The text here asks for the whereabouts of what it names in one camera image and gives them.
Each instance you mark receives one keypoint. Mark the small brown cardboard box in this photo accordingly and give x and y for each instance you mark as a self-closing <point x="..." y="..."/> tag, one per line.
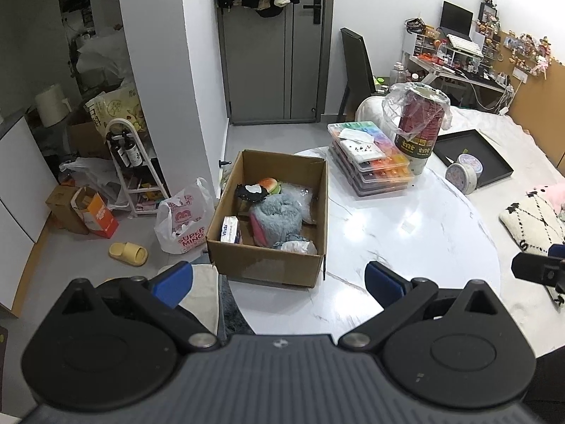
<point x="59" y="207"/>

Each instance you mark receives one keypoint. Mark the white keyboard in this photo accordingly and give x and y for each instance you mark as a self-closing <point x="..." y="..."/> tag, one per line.
<point x="463" y="46"/>

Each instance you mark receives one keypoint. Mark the grey door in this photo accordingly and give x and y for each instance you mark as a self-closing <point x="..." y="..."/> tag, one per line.
<point x="260" y="62"/>

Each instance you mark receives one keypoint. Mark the white cloth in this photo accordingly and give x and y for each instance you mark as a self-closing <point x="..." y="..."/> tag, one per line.
<point x="300" y="247"/>

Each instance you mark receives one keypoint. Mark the white card pack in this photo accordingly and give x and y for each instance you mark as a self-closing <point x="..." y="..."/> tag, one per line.
<point x="364" y="149"/>

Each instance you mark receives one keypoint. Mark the small clear plastic piece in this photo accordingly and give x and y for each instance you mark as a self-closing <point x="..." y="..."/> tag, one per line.
<point x="408" y="227"/>

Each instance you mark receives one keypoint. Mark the red canister in plastic bag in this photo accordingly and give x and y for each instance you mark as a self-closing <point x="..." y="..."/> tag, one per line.
<point x="417" y="128"/>

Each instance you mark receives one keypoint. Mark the large brown storage box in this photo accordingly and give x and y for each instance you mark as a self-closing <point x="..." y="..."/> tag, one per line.
<point x="84" y="139"/>

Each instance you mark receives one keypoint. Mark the dark bottle white label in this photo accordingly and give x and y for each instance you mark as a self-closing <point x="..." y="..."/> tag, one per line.
<point x="132" y="152"/>
<point x="119" y="154"/>

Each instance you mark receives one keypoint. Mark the blue fluffy towel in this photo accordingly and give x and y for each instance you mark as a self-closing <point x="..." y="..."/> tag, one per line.
<point x="276" y="212"/>

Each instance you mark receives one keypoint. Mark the hamburger plush toy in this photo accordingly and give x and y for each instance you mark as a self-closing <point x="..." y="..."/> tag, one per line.
<point x="268" y="184"/>

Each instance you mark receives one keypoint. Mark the cork board with figurines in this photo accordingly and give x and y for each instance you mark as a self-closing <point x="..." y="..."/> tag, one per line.
<point x="536" y="110"/>

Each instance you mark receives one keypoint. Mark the white black patterned cushion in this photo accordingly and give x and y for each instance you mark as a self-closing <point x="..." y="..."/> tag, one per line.
<point x="527" y="225"/>

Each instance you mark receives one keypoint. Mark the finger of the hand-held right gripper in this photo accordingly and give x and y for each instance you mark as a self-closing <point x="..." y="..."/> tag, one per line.
<point x="536" y="269"/>

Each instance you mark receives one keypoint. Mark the white round appliance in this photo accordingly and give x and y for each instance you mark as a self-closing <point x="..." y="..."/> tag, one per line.
<point x="52" y="106"/>

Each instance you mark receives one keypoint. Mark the white plastic shopping bag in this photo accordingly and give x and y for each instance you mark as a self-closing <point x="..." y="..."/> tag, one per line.
<point x="183" y="223"/>

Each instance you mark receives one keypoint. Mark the white desk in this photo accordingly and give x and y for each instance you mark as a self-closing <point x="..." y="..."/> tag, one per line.
<point x="423" y="65"/>

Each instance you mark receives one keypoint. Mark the clear plastic floor bag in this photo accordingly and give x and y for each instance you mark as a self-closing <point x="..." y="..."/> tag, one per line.
<point x="95" y="174"/>

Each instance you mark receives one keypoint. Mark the yellow slipper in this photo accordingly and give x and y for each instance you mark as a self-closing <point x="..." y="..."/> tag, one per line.
<point x="128" y="254"/>

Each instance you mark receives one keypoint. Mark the white fabric tote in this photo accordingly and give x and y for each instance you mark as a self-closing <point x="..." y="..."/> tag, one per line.
<point x="203" y="291"/>

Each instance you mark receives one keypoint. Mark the yellow printed bag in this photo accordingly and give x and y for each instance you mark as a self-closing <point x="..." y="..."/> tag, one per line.
<point x="117" y="110"/>

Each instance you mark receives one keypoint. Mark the black door stopper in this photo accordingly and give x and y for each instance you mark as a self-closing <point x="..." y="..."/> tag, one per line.
<point x="225" y="163"/>

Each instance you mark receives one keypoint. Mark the blue tissue pack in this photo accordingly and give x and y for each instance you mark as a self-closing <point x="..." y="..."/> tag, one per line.
<point x="230" y="229"/>

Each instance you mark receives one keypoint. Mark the white cabinet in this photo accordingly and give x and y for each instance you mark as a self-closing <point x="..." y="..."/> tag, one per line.
<point x="22" y="194"/>

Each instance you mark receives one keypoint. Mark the black tray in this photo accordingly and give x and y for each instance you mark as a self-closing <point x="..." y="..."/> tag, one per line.
<point x="483" y="150"/>

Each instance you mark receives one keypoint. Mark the orange carton box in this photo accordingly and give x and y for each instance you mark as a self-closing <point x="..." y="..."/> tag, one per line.
<point x="99" y="216"/>

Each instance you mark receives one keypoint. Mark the black laptop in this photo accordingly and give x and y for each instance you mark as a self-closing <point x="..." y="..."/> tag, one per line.
<point x="457" y="20"/>

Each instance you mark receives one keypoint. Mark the white paper slip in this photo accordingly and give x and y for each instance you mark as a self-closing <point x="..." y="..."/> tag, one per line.
<point x="353" y="134"/>

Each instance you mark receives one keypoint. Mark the white metal rack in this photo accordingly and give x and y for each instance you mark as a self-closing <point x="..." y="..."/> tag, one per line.
<point x="156" y="176"/>

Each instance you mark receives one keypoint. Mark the round white tin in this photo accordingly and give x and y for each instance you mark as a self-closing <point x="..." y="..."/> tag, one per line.
<point x="461" y="176"/>

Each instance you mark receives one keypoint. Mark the pink plush toy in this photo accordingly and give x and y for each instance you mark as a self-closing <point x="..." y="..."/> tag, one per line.
<point x="551" y="194"/>

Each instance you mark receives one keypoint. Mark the glass jar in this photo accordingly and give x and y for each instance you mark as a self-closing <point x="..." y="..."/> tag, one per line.
<point x="398" y="74"/>

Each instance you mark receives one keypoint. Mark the colourful plastic organizer box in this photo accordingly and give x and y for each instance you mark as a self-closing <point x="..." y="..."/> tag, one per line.
<point x="393" y="159"/>
<point x="384" y="175"/>
<point x="382" y="187"/>

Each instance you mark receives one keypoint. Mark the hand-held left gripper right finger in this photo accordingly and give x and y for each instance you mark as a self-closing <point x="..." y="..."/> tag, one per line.
<point x="382" y="285"/>

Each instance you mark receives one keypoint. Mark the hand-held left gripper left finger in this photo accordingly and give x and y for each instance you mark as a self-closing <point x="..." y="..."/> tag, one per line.
<point x="174" y="285"/>

